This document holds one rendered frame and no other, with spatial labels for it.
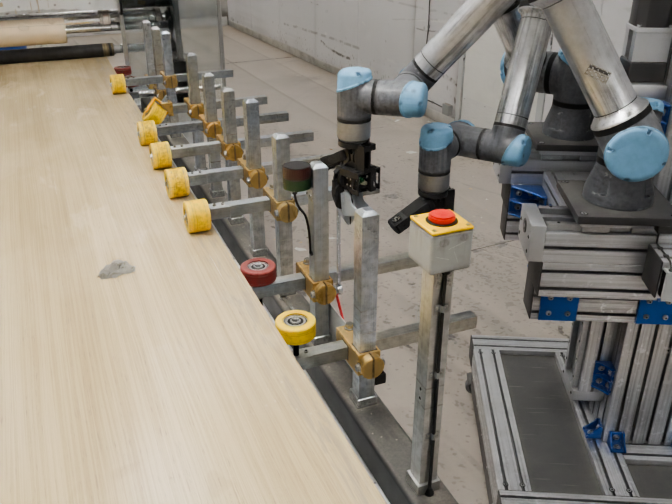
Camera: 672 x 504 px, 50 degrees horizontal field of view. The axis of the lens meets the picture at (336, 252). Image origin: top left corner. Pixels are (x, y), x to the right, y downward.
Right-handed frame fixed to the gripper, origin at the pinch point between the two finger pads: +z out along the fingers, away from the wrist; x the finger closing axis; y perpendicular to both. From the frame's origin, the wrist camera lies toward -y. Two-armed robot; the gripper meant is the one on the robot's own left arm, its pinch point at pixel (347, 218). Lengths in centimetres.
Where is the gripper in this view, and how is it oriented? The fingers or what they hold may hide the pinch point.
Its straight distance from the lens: 170.3
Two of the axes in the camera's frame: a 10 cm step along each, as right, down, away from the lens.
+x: 7.4, -3.0, 6.0
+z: 0.1, 9.0, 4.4
